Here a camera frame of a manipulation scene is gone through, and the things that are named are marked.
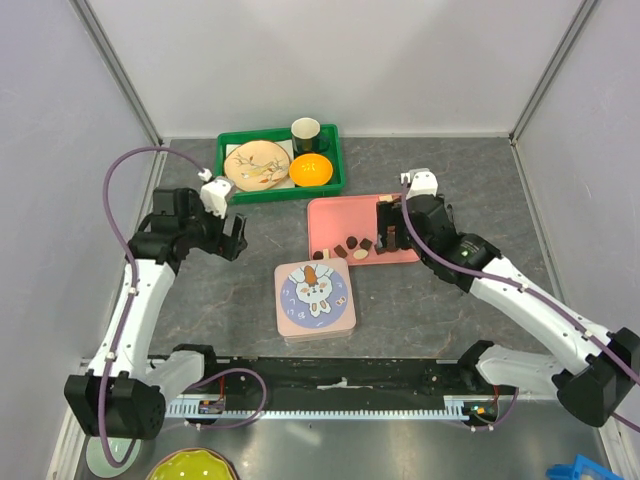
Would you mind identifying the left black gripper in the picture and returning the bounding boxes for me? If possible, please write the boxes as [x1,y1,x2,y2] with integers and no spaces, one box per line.
[180,194,246,261]

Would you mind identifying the pink plastic tray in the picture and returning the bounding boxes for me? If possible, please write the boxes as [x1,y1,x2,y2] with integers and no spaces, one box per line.
[307,193,419,266]

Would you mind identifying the silver tin lid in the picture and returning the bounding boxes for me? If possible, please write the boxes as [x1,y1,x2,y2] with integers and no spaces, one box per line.
[274,258,357,335]

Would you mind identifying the pink chocolate tin box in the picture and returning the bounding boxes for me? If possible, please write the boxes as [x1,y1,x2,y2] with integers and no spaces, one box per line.
[281,328,354,343]

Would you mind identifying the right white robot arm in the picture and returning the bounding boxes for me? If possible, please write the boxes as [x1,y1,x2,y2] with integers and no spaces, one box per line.
[376,194,639,427]

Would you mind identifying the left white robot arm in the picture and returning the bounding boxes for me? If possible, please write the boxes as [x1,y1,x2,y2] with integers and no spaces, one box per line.
[64,177,247,440]

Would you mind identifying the beige floral plate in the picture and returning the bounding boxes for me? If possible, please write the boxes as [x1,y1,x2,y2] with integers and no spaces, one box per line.
[223,140,291,192]

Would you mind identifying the orange bowl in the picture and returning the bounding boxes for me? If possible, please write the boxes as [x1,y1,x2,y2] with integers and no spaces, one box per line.
[289,153,334,187]

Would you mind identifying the dark green mug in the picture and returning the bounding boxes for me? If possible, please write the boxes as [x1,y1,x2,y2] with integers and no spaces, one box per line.
[291,117,331,156]

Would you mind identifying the yellow bowl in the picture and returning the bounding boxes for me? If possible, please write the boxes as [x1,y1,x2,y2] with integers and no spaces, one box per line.
[146,448,239,480]

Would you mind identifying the pale green bowl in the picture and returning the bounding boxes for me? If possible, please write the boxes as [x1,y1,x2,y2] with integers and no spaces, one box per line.
[85,437,141,479]

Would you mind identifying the blue plastic object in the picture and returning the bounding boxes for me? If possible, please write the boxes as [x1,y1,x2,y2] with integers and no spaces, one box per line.
[546,455,622,480]

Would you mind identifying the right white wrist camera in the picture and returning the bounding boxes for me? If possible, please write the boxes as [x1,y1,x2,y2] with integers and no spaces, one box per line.
[400,168,438,199]

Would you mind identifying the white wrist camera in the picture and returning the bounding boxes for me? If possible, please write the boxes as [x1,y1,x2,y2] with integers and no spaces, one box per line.
[400,168,438,199]
[200,176,236,219]

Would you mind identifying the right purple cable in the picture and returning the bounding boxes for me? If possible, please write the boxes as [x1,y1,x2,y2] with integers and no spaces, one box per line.
[399,182,640,434]

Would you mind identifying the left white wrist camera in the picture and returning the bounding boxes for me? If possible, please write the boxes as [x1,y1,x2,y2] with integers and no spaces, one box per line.
[200,176,236,219]

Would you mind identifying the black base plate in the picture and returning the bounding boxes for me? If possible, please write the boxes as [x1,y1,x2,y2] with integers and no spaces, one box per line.
[149,355,516,412]

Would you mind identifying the light blue cable duct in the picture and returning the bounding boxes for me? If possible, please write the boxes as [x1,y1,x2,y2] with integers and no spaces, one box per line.
[165,396,493,421]

